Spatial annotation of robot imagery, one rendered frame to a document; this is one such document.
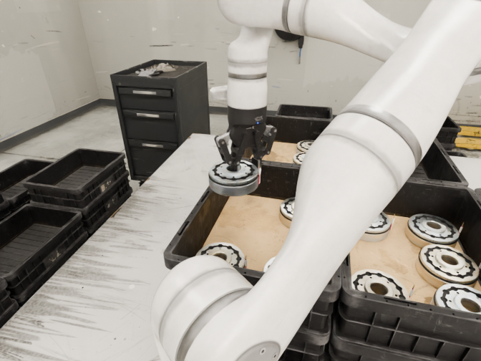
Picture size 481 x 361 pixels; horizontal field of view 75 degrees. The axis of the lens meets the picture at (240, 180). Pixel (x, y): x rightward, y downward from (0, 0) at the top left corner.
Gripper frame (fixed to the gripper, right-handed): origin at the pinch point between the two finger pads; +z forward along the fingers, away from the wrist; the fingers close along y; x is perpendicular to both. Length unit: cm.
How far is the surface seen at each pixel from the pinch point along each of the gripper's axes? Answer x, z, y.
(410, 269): -27.6, 16.9, 22.7
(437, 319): -39.4, 8.3, 7.4
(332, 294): -28.9, 7.7, -2.6
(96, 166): 128, 50, -20
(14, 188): 148, 61, -63
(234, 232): 1.4, 16.9, -2.3
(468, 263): -34.0, 13.7, 30.2
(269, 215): 2.7, 16.8, 8.9
